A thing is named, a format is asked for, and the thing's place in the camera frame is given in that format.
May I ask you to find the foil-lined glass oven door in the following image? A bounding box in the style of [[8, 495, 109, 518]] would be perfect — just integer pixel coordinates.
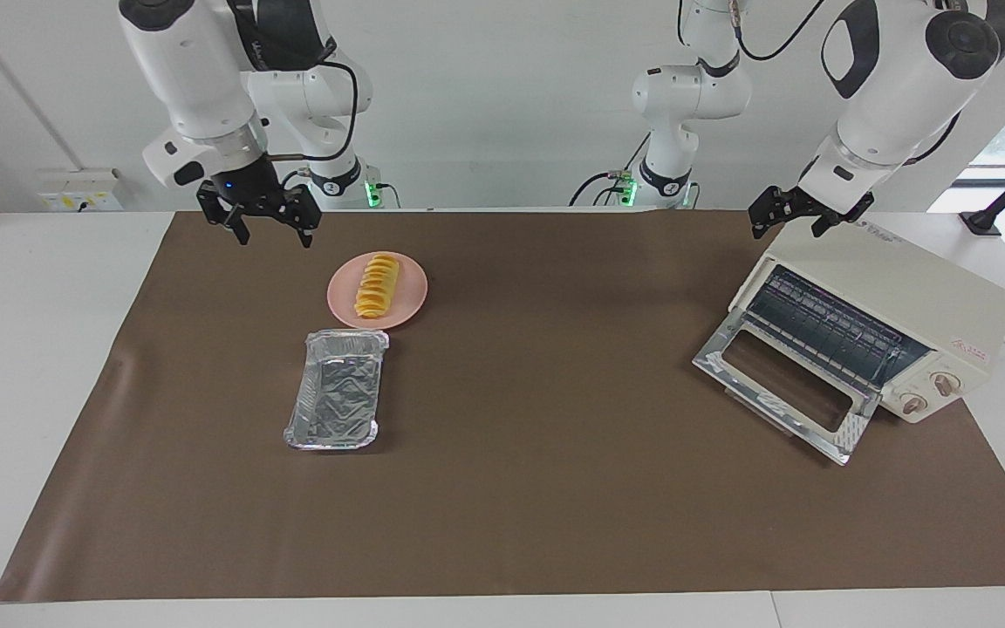
[[693, 310, 883, 466]]

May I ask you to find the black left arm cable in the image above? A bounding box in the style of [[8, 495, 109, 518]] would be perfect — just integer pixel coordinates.
[[729, 0, 826, 64]]

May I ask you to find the brown table mat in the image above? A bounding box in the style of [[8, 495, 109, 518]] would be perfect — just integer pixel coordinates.
[[0, 209, 1005, 603]]

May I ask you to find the aluminium foil baking tray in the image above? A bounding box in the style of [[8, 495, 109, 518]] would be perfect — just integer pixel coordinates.
[[283, 329, 390, 451]]

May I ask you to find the pink round plate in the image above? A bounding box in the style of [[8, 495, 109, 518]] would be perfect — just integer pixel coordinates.
[[327, 251, 428, 331]]

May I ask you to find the cream toaster oven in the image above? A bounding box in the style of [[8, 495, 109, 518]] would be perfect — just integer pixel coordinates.
[[729, 222, 1005, 425]]

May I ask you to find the black base cable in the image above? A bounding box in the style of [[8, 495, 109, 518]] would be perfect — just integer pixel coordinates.
[[280, 168, 316, 210], [569, 131, 653, 208]]

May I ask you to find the black left base cable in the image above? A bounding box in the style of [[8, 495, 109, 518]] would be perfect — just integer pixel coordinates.
[[569, 131, 653, 208]]

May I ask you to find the ridged golden bread loaf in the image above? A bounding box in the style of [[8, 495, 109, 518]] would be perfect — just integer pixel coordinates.
[[354, 253, 401, 320]]

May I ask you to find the metal wire oven rack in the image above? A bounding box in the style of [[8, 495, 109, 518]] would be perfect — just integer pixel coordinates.
[[747, 266, 912, 385]]

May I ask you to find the white wall power socket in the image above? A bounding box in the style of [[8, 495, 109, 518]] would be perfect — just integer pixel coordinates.
[[38, 168, 124, 213]]

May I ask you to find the black right base cable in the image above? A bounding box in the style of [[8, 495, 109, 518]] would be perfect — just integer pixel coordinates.
[[280, 168, 316, 210]]

